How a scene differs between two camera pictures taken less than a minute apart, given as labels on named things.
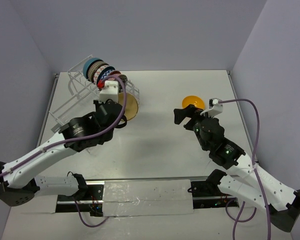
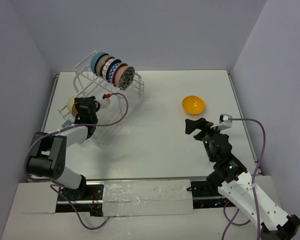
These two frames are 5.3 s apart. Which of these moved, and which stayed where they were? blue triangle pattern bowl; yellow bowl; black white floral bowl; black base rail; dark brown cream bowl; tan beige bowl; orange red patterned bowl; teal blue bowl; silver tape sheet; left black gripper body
Moved: teal blue bowl; dark brown cream bowl; orange red patterned bowl; left black gripper body; blue triangle pattern bowl; tan beige bowl; black white floral bowl
Stayed: silver tape sheet; black base rail; yellow bowl
